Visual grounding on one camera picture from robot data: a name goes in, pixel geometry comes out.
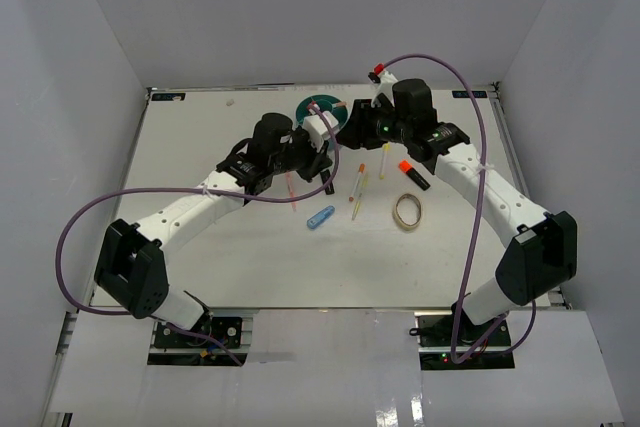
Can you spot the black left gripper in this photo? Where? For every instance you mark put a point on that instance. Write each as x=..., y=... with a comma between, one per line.
x=318, y=162

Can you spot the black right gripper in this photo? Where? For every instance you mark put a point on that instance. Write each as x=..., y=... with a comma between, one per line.
x=357, y=133

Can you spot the green cap black highlighter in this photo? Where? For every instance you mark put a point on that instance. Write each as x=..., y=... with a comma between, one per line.
x=327, y=182

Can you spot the white pen teal cap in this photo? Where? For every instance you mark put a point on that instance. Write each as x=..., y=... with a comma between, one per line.
x=322, y=122

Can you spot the white marker orange cap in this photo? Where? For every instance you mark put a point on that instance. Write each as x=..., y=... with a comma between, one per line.
x=359, y=177

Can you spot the white marker yellow cap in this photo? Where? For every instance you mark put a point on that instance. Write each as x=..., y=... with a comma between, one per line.
x=384, y=160

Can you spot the orange cap black highlighter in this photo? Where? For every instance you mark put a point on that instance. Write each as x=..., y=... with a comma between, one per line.
x=408, y=170

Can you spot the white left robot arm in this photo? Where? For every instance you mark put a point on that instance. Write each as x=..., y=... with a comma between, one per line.
x=133, y=261

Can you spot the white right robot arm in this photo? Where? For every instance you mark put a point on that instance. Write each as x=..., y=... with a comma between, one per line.
x=540, y=247

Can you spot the thin yellow pen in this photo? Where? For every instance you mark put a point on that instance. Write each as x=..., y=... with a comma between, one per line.
x=359, y=195

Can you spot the teal round organizer container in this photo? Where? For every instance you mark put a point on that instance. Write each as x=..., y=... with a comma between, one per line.
x=324, y=103

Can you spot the pink pen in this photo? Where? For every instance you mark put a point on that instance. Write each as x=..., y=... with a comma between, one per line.
x=291, y=190

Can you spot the blue correction tape dispenser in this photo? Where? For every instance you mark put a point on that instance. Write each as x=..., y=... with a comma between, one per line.
x=320, y=217

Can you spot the beige masking tape roll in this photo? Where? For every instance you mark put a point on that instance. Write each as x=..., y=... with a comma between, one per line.
x=407, y=212

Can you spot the right black table label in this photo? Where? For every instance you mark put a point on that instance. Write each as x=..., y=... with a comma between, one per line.
x=478, y=94

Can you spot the black table label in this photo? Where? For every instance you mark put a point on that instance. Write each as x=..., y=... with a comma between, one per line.
x=168, y=97
x=478, y=94

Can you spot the left black table label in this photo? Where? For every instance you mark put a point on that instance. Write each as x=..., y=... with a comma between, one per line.
x=168, y=97

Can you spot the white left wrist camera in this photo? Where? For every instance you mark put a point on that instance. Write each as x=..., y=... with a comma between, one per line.
x=316, y=140

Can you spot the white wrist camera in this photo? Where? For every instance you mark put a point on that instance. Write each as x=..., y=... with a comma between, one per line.
x=383, y=81
x=316, y=140

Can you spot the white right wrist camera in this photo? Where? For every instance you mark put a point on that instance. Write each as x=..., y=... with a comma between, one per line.
x=383, y=81

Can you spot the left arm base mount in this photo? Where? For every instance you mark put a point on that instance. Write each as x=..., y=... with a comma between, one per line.
x=227, y=330

